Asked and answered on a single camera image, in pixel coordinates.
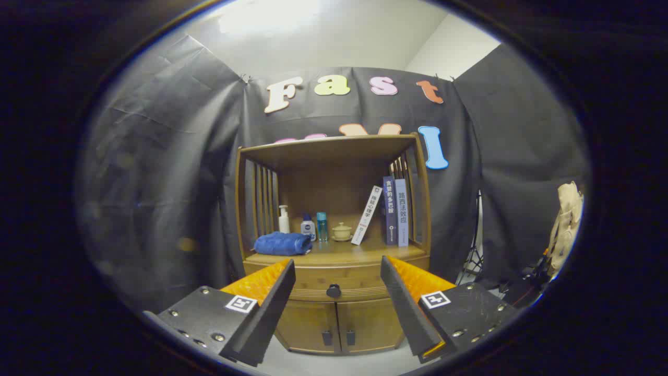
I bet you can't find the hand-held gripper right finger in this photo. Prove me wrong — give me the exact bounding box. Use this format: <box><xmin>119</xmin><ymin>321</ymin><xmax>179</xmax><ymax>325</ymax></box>
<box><xmin>380</xmin><ymin>255</ymin><xmax>518</xmax><ymax>365</ymax></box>

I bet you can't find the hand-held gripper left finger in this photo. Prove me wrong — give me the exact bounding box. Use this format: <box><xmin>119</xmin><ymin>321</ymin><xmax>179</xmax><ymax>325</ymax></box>
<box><xmin>142</xmin><ymin>258</ymin><xmax>296</xmax><ymax>367</ymax></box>

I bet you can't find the wooden drawer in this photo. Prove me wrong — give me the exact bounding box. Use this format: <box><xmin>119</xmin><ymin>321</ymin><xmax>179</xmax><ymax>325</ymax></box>
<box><xmin>244</xmin><ymin>254</ymin><xmax>431</xmax><ymax>302</ymax></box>

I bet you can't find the wooden cabinet door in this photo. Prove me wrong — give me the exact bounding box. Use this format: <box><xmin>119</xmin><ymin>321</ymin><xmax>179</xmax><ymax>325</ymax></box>
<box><xmin>275</xmin><ymin>300</ymin><xmax>342</xmax><ymax>355</ymax></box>
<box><xmin>337</xmin><ymin>298</ymin><xmax>405</xmax><ymax>351</ymax></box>

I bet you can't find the wooden countertop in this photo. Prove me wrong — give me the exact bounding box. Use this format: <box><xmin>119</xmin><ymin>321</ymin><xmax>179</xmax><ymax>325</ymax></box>
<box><xmin>245</xmin><ymin>238</ymin><xmax>428</xmax><ymax>264</ymax></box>

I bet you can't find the wooden cabinet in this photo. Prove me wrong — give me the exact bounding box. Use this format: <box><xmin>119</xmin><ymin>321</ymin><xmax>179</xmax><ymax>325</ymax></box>
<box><xmin>234</xmin><ymin>133</ymin><xmax>433</xmax><ymax>357</ymax></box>

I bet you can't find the folded blue towel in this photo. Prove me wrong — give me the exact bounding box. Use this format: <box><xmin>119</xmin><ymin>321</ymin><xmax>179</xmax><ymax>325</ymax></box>
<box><xmin>254</xmin><ymin>232</ymin><xmax>313</xmax><ymax>256</ymax></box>

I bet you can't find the pale lavender book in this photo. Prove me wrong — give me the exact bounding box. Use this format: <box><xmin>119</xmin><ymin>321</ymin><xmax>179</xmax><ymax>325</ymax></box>
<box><xmin>395</xmin><ymin>179</ymin><xmax>409</xmax><ymax>248</ymax></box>

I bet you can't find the dark blue book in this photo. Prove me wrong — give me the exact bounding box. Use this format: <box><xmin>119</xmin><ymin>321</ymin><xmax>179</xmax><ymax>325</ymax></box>
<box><xmin>383</xmin><ymin>175</ymin><xmax>398</xmax><ymax>246</ymax></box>

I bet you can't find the white book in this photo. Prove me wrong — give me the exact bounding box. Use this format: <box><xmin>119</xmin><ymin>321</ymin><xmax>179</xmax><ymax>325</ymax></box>
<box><xmin>351</xmin><ymin>185</ymin><xmax>383</xmax><ymax>246</ymax></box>

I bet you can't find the beige bag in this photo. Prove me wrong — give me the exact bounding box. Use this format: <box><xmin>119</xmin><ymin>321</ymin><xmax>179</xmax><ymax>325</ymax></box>
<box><xmin>545</xmin><ymin>181</ymin><xmax>584</xmax><ymax>277</ymax></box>

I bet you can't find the tangle of cables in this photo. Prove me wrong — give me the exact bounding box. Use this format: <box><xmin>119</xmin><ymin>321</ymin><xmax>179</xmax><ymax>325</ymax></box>
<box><xmin>501</xmin><ymin>256</ymin><xmax>554</xmax><ymax>309</ymax></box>

